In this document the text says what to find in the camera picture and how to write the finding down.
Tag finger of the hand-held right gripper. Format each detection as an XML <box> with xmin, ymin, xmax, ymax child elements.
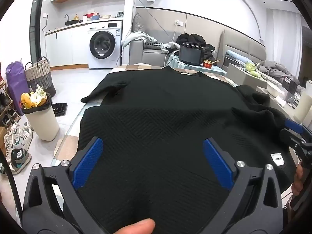
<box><xmin>280</xmin><ymin>128</ymin><xmax>297</xmax><ymax>148</ymax></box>
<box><xmin>285</xmin><ymin>118</ymin><xmax>306</xmax><ymax>136</ymax></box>

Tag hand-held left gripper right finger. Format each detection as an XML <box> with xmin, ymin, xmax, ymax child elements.
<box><xmin>202</xmin><ymin>138</ymin><xmax>284</xmax><ymax>234</ymax></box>

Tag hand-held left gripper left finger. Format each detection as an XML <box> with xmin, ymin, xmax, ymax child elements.
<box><xmin>22</xmin><ymin>136</ymin><xmax>111</xmax><ymax>234</ymax></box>

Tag black knit sweater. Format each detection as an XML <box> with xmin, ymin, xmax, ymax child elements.
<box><xmin>77</xmin><ymin>66</ymin><xmax>296</xmax><ymax>234</ymax></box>

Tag pile of black clothes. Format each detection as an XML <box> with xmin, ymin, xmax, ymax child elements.
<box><xmin>175</xmin><ymin>33</ymin><xmax>216</xmax><ymax>65</ymax></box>

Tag white grey clothes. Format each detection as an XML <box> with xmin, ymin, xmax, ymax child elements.
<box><xmin>122</xmin><ymin>32</ymin><xmax>158</xmax><ymax>47</ymax></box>

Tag person's right hand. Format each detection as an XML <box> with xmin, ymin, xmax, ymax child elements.
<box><xmin>291</xmin><ymin>162</ymin><xmax>304</xmax><ymax>197</ymax></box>

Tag person's left hand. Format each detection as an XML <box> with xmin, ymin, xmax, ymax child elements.
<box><xmin>114</xmin><ymin>218</ymin><xmax>156</xmax><ymax>234</ymax></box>

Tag brown blue plaid tablecloth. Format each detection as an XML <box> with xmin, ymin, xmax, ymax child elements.
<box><xmin>55</xmin><ymin>65</ymin><xmax>293</xmax><ymax>200</ymax></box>

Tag white box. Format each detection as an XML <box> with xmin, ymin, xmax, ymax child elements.
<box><xmin>267</xmin><ymin>82</ymin><xmax>286</xmax><ymax>98</ymax></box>

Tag black box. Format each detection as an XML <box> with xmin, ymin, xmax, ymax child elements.
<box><xmin>281</xmin><ymin>75</ymin><xmax>305</xmax><ymax>96</ymax></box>

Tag white trash bin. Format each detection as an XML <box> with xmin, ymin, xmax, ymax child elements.
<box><xmin>19</xmin><ymin>95</ymin><xmax>60</xmax><ymax>141</ymax></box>

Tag grey quilt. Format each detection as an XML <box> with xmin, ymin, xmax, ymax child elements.
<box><xmin>258</xmin><ymin>60</ymin><xmax>301</xmax><ymax>86</ymax></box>

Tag white green sneaker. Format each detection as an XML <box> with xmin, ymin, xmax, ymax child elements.
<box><xmin>11</xmin><ymin>127</ymin><xmax>33</xmax><ymax>151</ymax></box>

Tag tall grey cabinet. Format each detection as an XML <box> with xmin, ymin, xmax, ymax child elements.
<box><xmin>227</xmin><ymin>63</ymin><xmax>269</xmax><ymax>91</ymax></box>

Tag crumpled yellow waste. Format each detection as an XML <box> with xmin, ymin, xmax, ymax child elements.
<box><xmin>21</xmin><ymin>84</ymin><xmax>48</xmax><ymax>109</ymax></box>

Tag light blue pillow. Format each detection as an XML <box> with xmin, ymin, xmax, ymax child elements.
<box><xmin>225</xmin><ymin>50</ymin><xmax>247</xmax><ymax>62</ymax></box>

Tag woven laundry basket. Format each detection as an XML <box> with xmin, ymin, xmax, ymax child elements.
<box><xmin>24</xmin><ymin>57</ymin><xmax>56</xmax><ymax>97</ymax></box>

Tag grey bed headboard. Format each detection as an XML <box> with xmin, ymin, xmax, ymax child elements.
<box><xmin>218</xmin><ymin>29</ymin><xmax>267</xmax><ymax>69</ymax></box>

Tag shoe rack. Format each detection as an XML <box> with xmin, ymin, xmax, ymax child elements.
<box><xmin>0</xmin><ymin>78</ymin><xmax>15</xmax><ymax>128</ymax></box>

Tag purple bag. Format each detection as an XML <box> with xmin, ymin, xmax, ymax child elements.
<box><xmin>5</xmin><ymin>60</ymin><xmax>30</xmax><ymax>109</ymax></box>

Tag teal checked tablecloth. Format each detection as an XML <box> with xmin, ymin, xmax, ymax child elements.
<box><xmin>168</xmin><ymin>54</ymin><xmax>227</xmax><ymax>76</ymax></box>

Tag black rice cooker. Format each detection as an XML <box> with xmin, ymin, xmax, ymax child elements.
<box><xmin>179</xmin><ymin>43</ymin><xmax>206</xmax><ymax>66</ymax></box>

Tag white kitchen base cabinet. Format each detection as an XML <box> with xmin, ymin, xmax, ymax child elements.
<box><xmin>44</xmin><ymin>24</ymin><xmax>89</xmax><ymax>68</ymax></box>

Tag white washing machine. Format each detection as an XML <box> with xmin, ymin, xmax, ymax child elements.
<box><xmin>88</xmin><ymin>21</ymin><xmax>123</xmax><ymax>69</ymax></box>

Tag grey sofa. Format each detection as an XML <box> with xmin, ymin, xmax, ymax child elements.
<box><xmin>129</xmin><ymin>32</ymin><xmax>181</xmax><ymax>66</ymax></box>

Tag black white checked pillow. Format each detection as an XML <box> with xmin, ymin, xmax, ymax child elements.
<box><xmin>145</xmin><ymin>41</ymin><xmax>164</xmax><ymax>49</ymax></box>

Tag dark glass door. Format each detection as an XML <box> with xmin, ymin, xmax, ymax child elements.
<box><xmin>29</xmin><ymin>0</ymin><xmax>47</xmax><ymax>59</ymax></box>

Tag black cable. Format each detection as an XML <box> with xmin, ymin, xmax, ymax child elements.
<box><xmin>0</xmin><ymin>149</ymin><xmax>23</xmax><ymax>225</ymax></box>

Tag thin wall cable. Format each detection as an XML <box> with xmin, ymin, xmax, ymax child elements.
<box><xmin>133</xmin><ymin>0</ymin><xmax>176</xmax><ymax>41</ymax></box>

